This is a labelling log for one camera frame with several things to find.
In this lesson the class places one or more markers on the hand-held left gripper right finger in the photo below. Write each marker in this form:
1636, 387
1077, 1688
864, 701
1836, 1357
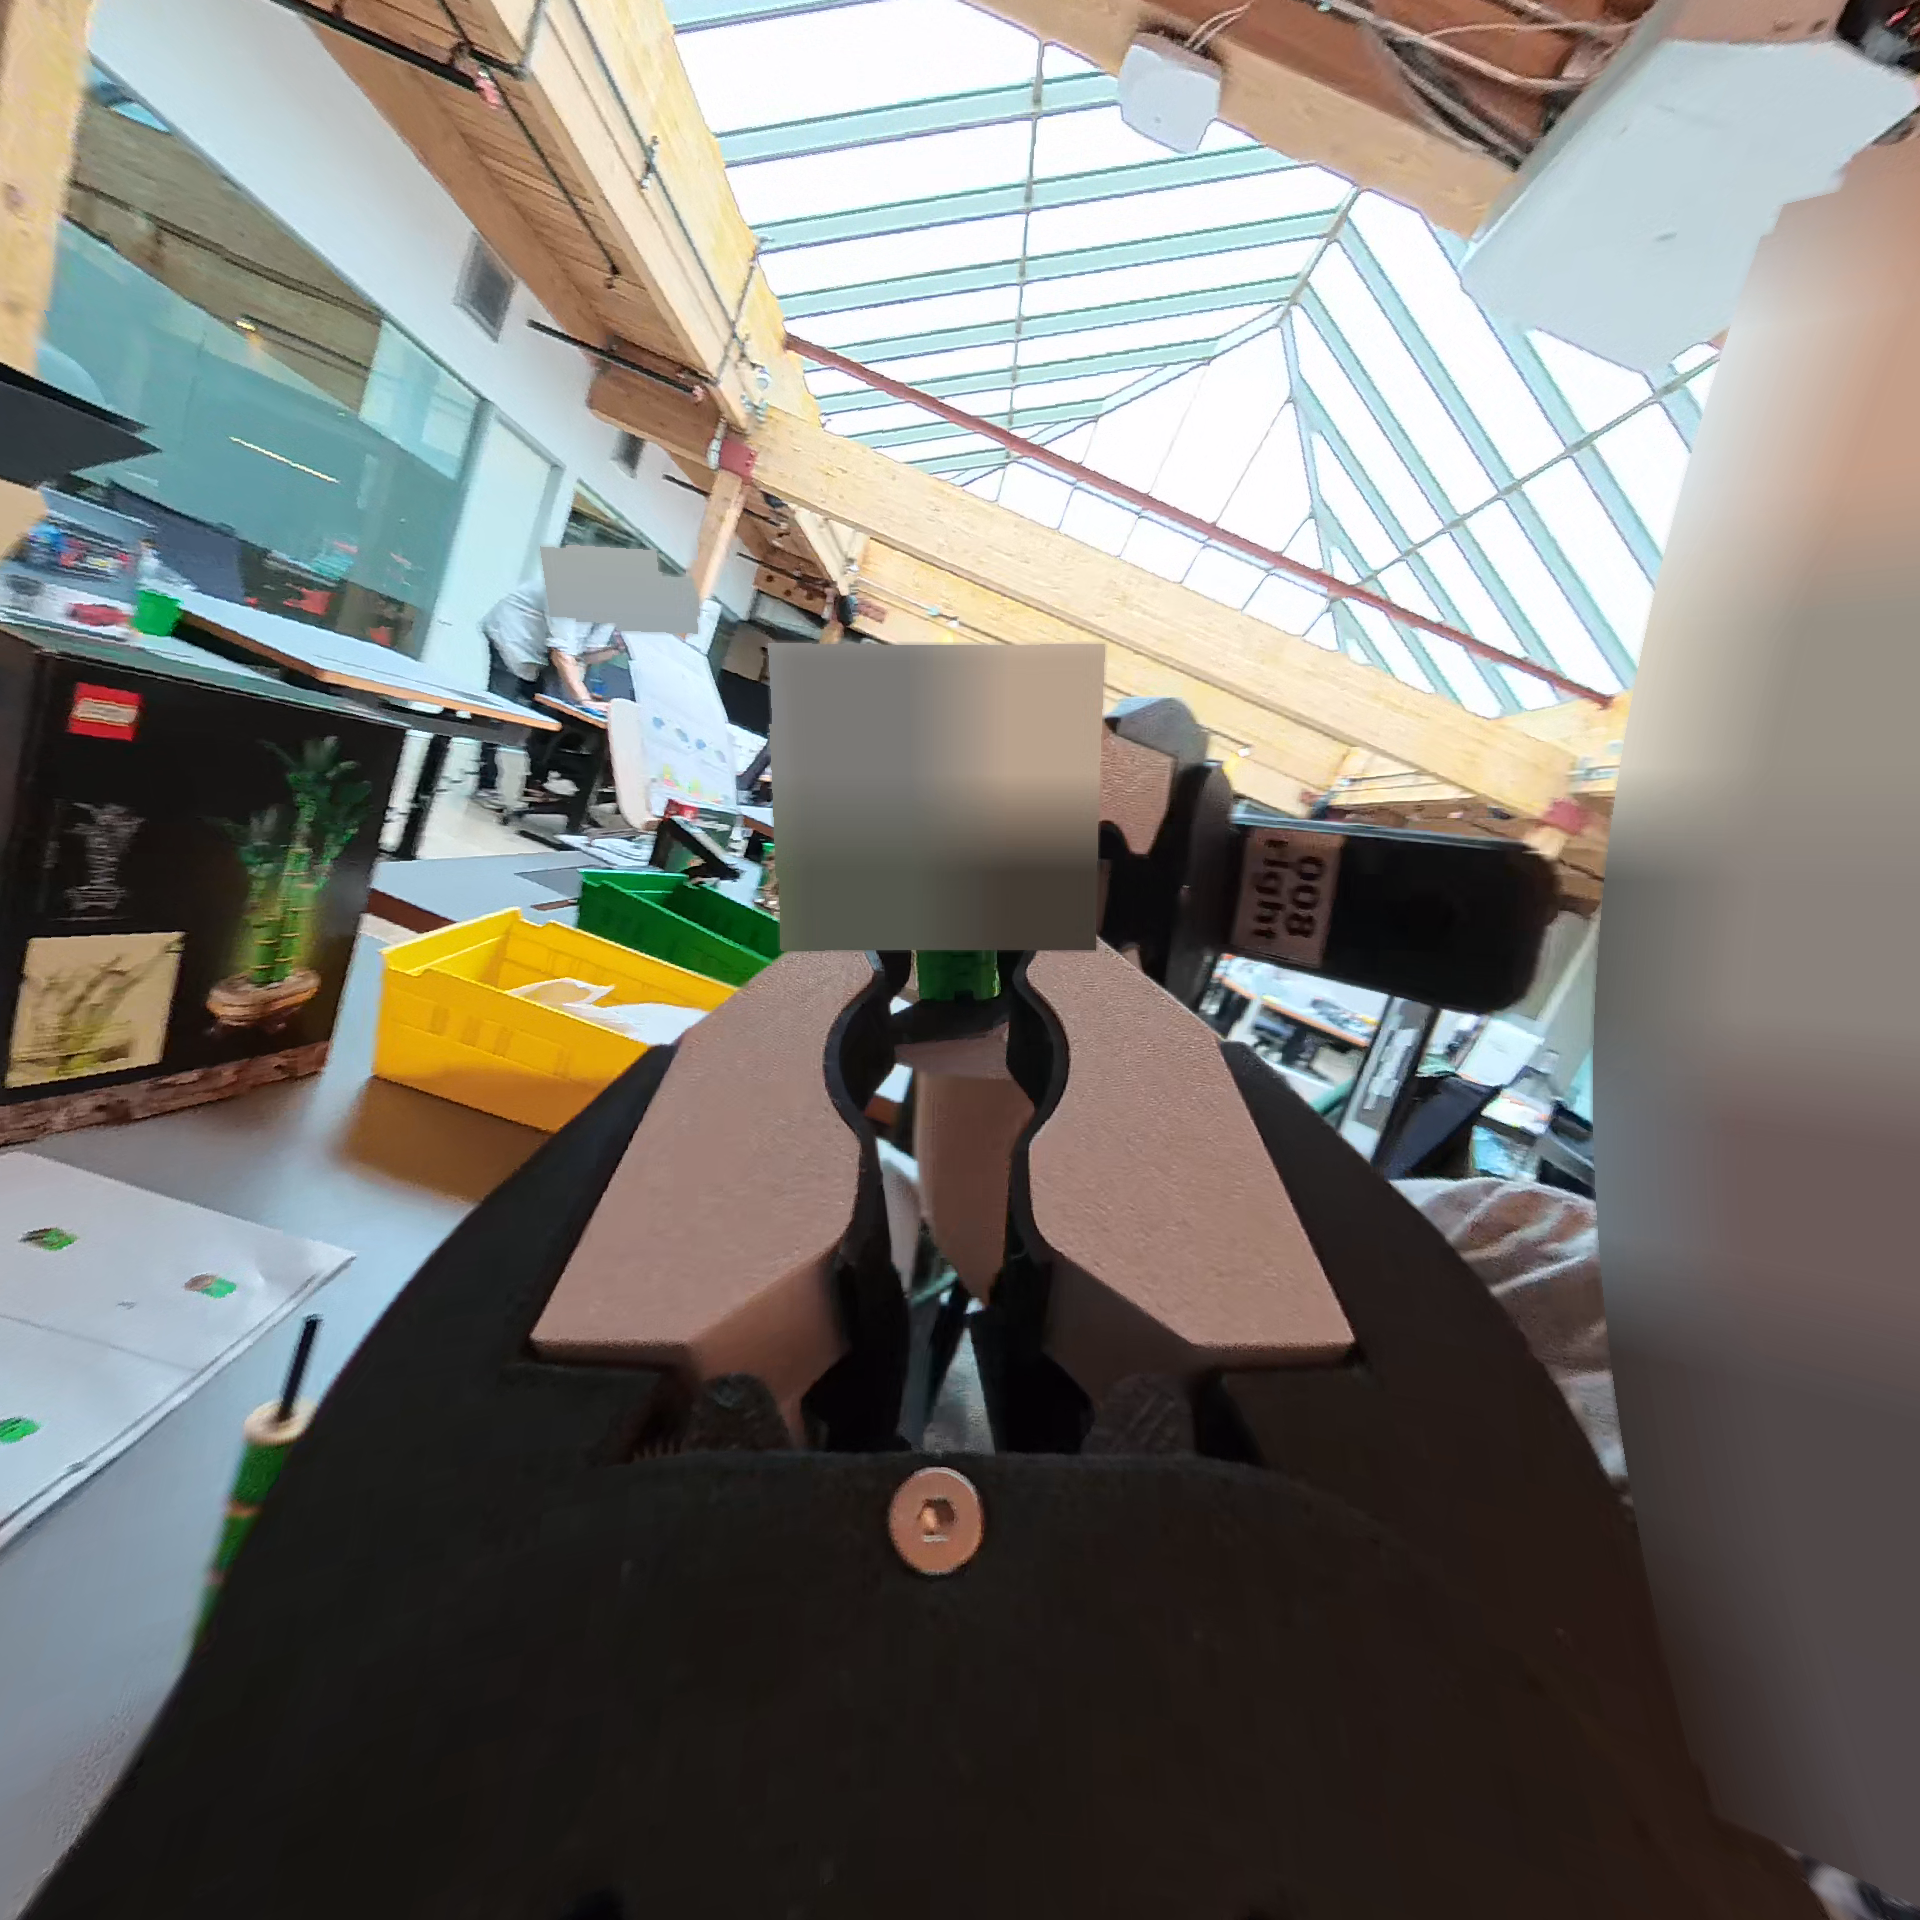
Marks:
1170, 1199

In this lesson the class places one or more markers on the white instruction sheet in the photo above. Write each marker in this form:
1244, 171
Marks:
117, 1320

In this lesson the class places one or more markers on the wood-edged desk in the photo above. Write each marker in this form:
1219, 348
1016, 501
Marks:
377, 673

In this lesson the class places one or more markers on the red ceiling pipe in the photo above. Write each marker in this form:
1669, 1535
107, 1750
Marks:
1170, 504

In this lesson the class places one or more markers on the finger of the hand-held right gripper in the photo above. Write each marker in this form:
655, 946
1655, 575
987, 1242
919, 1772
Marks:
1148, 812
968, 1152

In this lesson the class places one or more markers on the yellow plastic bin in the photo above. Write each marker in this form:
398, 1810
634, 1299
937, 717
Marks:
482, 1035

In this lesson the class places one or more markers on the green toy bamboo piece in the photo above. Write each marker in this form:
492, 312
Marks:
957, 975

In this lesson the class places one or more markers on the green cup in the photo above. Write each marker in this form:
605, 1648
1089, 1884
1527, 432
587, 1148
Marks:
154, 610

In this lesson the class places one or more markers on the white plastic bag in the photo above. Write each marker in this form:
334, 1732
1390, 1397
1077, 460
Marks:
621, 1017

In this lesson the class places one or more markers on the white poster board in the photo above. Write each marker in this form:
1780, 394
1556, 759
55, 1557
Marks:
673, 735

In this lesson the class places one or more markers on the green plastic bin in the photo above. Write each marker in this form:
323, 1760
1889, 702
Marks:
660, 915

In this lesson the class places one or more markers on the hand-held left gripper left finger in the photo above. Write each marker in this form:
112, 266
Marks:
719, 1185

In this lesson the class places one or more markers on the green toy bamboo stalk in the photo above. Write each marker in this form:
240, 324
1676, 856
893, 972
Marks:
254, 1478

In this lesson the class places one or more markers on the black box with bamboo print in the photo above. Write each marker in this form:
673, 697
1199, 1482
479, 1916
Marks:
164, 886

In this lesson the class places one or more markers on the white ceiling lamp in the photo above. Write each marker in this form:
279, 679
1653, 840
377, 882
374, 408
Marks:
1633, 210

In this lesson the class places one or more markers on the white ceiling sensor box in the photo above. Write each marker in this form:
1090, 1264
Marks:
1174, 93

